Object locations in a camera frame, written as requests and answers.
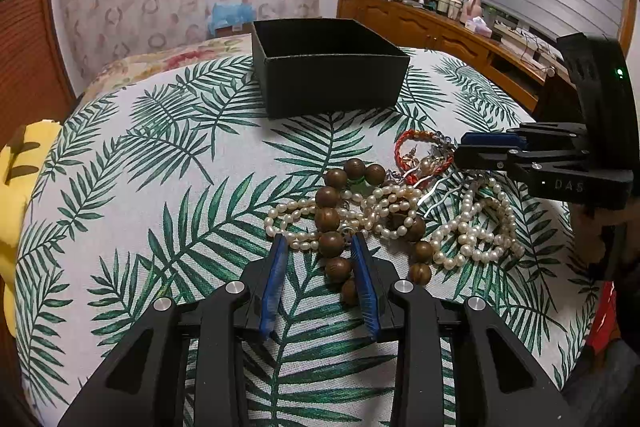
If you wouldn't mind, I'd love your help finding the silver hairpin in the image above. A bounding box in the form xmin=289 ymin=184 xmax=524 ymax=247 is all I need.
xmin=414 ymin=176 xmax=467 ymax=208

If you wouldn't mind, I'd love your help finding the brown wooden bead bracelet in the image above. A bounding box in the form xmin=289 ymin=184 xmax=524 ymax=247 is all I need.
xmin=314 ymin=158 xmax=434 ymax=308

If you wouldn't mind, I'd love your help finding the yellow plush toy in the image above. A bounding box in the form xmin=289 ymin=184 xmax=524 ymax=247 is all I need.
xmin=0 ymin=119 xmax=62 ymax=339

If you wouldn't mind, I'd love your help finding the red braided bracelet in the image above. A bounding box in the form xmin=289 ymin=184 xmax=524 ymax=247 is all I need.
xmin=393 ymin=129 xmax=455 ymax=184

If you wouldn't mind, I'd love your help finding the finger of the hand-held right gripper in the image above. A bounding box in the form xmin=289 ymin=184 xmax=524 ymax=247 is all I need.
xmin=460 ymin=122 xmax=593 ymax=152
xmin=452 ymin=146 xmax=592 ymax=178

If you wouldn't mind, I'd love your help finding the pink tissue pack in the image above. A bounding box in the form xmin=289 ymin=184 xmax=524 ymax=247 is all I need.
xmin=464 ymin=17 xmax=497 ymax=38

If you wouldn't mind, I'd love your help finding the wooden cabinet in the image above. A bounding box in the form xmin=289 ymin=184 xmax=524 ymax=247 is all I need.
xmin=336 ymin=0 xmax=552 ymax=108

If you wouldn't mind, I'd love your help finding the pink bottle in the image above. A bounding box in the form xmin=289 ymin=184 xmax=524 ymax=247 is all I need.
xmin=462 ymin=0 xmax=484 ymax=26

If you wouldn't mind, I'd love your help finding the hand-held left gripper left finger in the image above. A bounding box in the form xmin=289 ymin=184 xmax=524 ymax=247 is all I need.
xmin=57 ymin=234 xmax=291 ymax=427

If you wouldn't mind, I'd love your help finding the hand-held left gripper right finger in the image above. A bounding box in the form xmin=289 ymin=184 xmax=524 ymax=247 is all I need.
xmin=350 ymin=232 xmax=583 ymax=427

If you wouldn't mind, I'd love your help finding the black cardboard box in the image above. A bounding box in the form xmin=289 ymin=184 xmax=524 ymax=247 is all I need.
xmin=251 ymin=18 xmax=411 ymax=120

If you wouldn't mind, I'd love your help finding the blue plastic bag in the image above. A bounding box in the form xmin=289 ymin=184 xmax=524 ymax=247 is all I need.
xmin=207 ymin=1 xmax=259 ymax=36

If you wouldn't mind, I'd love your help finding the wooden louvre wardrobe door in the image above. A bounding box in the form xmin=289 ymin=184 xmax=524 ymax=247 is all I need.
xmin=0 ymin=0 xmax=82 ymax=130

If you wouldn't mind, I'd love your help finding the group of small bottles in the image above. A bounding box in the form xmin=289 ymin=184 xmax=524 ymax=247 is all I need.
xmin=426 ymin=0 xmax=464 ymax=16

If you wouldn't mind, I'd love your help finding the person's right hand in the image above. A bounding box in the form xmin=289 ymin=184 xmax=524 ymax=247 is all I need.
xmin=570 ymin=206 xmax=610 ymax=269

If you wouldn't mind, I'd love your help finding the floral blanket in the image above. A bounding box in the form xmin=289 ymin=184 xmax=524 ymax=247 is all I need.
xmin=81 ymin=34 xmax=262 ymax=94

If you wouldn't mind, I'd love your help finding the small cardboard box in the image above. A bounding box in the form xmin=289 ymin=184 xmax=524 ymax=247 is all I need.
xmin=215 ymin=23 xmax=254 ymax=39

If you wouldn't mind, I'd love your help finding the white power strip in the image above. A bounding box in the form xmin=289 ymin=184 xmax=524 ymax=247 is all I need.
xmin=494 ymin=19 xmax=547 ymax=58

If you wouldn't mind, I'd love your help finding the red cloth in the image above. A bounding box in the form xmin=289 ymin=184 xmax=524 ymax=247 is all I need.
xmin=586 ymin=281 xmax=628 ymax=360

